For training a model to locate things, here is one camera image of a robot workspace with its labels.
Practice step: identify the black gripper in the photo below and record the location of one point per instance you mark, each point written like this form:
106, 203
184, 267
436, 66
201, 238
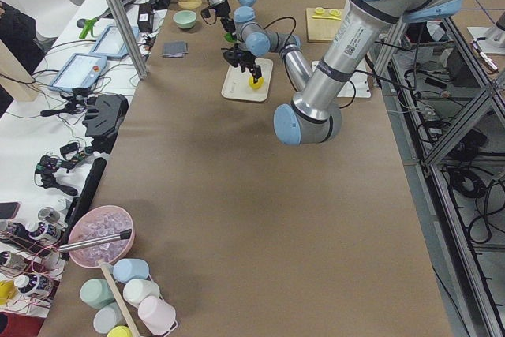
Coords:
223, 9
245, 58

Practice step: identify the green lime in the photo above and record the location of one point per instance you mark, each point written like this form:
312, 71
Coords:
229, 37

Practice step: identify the white rabbit tray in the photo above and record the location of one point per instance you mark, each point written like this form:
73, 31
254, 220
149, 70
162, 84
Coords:
236, 87

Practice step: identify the mint green bowl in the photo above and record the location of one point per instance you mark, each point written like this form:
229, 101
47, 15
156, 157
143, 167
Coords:
185, 19

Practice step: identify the grey folded cloth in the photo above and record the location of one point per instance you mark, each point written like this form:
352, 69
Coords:
176, 49

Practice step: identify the wooden cutting board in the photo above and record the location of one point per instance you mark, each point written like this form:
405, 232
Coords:
321, 31

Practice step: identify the yellow lemon slices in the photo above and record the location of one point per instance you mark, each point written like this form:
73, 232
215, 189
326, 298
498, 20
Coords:
322, 13

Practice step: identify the teach pendant tablet far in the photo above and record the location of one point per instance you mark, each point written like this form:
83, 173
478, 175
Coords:
110, 43

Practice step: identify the teach pendant tablet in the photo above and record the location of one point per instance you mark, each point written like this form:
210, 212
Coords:
110, 43
80, 71

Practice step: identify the black controller device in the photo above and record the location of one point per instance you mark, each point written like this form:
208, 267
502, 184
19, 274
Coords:
104, 115

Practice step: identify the teach pendant tablet near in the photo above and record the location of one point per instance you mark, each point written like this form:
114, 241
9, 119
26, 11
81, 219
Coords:
80, 71

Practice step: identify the pink bowl with ice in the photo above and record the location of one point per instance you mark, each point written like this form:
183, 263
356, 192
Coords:
102, 222

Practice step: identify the blue plastic cup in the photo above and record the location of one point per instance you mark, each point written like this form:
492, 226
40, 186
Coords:
127, 269

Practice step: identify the white plastic cup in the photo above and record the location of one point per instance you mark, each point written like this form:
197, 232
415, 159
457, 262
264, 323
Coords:
136, 290

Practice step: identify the wooden cup rack stick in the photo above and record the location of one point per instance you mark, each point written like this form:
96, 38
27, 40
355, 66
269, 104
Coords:
105, 269

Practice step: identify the pink plastic cup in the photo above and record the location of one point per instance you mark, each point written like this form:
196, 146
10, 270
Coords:
157, 315

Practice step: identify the green plastic cup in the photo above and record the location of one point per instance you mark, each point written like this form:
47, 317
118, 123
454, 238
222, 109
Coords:
96, 293

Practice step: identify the grey plastic cup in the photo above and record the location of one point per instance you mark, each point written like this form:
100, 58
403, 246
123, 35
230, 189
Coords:
109, 317

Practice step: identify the yellow plastic cup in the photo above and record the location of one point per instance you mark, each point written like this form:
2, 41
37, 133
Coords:
120, 331

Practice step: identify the aluminium frame post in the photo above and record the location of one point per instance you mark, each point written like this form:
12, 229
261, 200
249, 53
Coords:
124, 27

